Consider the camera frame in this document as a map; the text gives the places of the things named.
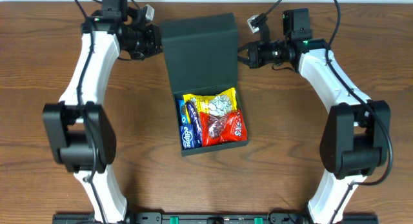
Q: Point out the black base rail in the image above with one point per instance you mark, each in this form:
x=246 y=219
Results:
x=158 y=218

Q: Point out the dark blue chocolate bar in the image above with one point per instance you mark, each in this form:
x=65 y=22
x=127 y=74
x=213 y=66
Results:
x=195 y=121

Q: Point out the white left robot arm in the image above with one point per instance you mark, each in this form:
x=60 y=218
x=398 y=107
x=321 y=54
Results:
x=79 y=133

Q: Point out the blue Eclipse mint box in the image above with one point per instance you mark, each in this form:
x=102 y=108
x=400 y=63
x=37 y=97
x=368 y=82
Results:
x=187 y=137

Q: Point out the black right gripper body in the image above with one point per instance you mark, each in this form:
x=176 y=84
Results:
x=252 y=54

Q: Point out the black gift box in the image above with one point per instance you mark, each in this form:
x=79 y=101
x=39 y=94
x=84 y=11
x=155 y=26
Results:
x=201 y=59

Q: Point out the red Hacks candy bag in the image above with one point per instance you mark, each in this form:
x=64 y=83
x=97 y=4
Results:
x=219 y=130

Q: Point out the yellow Hacks candy bag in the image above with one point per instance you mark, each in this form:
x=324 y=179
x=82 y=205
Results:
x=218 y=105

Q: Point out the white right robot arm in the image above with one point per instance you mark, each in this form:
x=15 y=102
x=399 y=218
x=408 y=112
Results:
x=355 y=148

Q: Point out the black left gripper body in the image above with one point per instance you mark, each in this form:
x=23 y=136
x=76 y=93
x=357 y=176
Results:
x=155 y=40

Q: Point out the blue Oreo cookie pack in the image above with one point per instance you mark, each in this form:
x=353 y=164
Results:
x=182 y=112

